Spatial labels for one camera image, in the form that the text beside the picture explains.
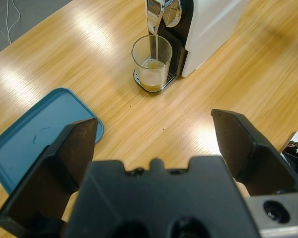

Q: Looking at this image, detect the teal plastic tray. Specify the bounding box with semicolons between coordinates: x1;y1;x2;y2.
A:
0;87;105;196

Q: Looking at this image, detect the white floor cable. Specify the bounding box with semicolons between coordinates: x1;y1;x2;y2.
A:
4;0;21;43

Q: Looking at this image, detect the white camera mount dark post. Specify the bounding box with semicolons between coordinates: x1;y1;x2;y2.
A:
280;130;298;185

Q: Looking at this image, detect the white capsule coffee machine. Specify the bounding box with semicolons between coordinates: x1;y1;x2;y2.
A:
133;0;251;95

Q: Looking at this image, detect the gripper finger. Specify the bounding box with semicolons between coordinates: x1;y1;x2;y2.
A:
0;117;99;238
210;108;298;199

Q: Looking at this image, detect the clear glass cup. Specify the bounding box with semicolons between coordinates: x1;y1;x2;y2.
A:
131;34;173;92

